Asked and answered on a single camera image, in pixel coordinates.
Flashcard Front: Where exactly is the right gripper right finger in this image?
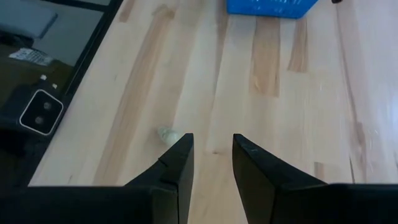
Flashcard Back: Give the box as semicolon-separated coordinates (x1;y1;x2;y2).
232;133;398;224

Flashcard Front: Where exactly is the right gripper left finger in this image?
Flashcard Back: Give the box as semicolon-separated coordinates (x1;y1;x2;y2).
0;133;195;224

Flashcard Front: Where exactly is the pale green plastic skull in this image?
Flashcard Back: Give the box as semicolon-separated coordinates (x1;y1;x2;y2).
157;126;184;146

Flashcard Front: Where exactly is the white keypad device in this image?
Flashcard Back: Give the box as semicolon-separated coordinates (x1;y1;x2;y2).
8;47;54;67

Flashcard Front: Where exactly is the blue plastic basket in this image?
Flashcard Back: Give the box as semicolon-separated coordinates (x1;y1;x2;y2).
226;0;320;20

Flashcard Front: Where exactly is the grey flat pad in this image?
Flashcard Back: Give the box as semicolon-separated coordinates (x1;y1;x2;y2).
0;2;59;40

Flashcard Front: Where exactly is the black aluminium table frame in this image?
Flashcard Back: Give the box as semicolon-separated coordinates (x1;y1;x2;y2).
27;0;124;187

